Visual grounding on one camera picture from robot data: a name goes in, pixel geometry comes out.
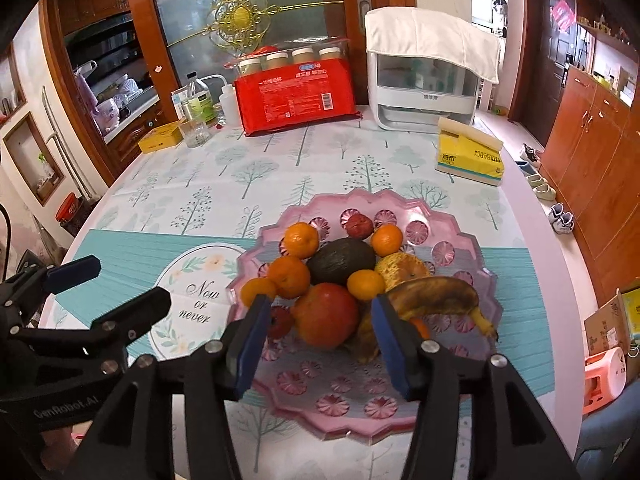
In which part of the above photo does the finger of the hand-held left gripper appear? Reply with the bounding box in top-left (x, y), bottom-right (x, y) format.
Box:
top-left (15, 287), bottom-right (172, 376)
top-left (0, 255), bottom-right (102, 333)

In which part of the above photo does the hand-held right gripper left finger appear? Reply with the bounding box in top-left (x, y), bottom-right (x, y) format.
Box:
top-left (75, 294), bottom-right (273, 480)

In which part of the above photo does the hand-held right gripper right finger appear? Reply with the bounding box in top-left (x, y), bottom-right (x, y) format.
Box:
top-left (371, 294), bottom-right (583, 480)

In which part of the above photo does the small red lychee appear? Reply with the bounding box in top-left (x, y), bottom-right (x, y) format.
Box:
top-left (347, 213), bottom-right (375, 239)
top-left (269, 306), bottom-right (296, 338)

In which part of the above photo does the white floral plate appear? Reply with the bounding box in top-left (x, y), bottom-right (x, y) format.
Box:
top-left (147, 242), bottom-right (258, 361)

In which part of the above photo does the overripe brown banana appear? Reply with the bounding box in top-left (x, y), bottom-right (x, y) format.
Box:
top-left (350, 276), bottom-right (501, 365)

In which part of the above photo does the red apple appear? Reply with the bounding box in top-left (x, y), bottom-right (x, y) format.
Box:
top-left (291, 282), bottom-right (361, 350)

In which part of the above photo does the pink plastic fruit bowl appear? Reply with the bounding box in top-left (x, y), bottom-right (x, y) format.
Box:
top-left (227, 189), bottom-right (503, 445)

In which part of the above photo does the yellow brown pear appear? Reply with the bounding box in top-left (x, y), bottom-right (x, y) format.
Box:
top-left (375, 252), bottom-right (432, 293)

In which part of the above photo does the dark avocado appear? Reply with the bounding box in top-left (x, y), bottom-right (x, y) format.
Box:
top-left (306, 238), bottom-right (377, 286)

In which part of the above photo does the red lidded container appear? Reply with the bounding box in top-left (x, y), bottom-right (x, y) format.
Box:
top-left (55, 195), bottom-right (83, 226)

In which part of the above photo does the wooden kitchen cabinet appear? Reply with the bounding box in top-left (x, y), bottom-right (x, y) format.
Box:
top-left (40, 0), bottom-right (181, 181)

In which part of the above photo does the yellow cardboard box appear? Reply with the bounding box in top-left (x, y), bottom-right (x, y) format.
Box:
top-left (137, 121), bottom-right (182, 154)

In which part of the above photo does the clear glass cup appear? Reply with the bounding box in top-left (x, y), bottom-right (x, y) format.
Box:
top-left (178, 119), bottom-right (210, 149)

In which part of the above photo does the white blue carton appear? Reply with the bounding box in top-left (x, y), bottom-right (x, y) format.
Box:
top-left (171, 87), bottom-right (193, 121)

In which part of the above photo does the clear bottle green label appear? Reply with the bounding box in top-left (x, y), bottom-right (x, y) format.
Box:
top-left (181, 72), bottom-right (218, 128)

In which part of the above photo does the pink plastic stool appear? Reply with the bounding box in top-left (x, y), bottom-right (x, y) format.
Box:
top-left (582, 346), bottom-right (628, 415)

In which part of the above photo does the white squeeze bottle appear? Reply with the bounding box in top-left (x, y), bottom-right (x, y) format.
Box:
top-left (200, 74), bottom-right (242, 128)

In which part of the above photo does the brown cardboard box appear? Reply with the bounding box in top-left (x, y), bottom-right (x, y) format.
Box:
top-left (584, 287), bottom-right (640, 386)

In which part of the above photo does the white countertop appliance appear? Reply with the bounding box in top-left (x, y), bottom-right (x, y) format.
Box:
top-left (366, 7), bottom-right (481, 133)

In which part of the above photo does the red paper cup packet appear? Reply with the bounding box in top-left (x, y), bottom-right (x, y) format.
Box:
top-left (234, 57), bottom-right (363, 137)

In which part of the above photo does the gold door ornament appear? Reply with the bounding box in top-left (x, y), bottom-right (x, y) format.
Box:
top-left (167, 0), bottom-right (346, 58)

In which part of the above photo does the white cloth cover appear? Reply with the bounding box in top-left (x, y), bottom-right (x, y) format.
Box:
top-left (364, 6), bottom-right (502, 83)

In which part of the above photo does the dark entry door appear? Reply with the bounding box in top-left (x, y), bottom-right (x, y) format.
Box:
top-left (522, 0), bottom-right (576, 133)

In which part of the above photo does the wooden shelf unit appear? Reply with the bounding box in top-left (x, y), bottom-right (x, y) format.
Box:
top-left (572, 0), bottom-right (640, 111)

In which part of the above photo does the red door decoration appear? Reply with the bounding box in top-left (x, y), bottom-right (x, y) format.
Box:
top-left (550, 0), bottom-right (576, 31)

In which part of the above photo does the wooden wall frame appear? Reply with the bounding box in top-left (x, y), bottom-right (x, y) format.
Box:
top-left (2, 112), bottom-right (66, 207)

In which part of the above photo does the wooden wall cabinet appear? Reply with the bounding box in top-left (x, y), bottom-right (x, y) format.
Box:
top-left (540, 65), bottom-right (640, 306)

